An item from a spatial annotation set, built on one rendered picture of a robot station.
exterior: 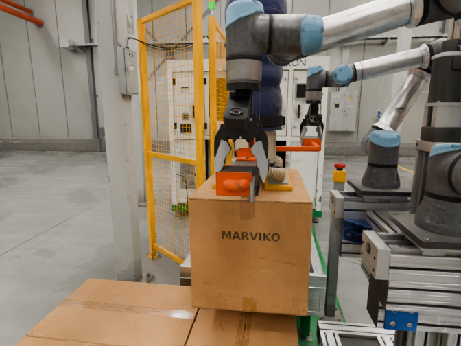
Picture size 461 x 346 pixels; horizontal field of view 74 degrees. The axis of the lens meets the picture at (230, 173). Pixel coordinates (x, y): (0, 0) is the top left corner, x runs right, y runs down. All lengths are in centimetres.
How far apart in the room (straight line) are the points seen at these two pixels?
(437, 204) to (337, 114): 924
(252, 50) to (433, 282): 75
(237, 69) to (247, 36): 6
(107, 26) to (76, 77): 979
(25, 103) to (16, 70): 114
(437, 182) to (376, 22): 43
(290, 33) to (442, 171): 53
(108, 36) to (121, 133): 64
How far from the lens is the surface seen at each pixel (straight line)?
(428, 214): 97
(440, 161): 95
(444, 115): 121
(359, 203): 140
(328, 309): 232
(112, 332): 135
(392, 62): 142
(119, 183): 237
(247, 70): 63
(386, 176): 140
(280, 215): 99
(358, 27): 83
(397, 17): 88
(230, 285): 111
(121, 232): 248
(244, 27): 65
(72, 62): 1224
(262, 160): 64
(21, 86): 1335
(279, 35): 65
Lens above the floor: 135
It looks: 11 degrees down
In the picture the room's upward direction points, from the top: straight up
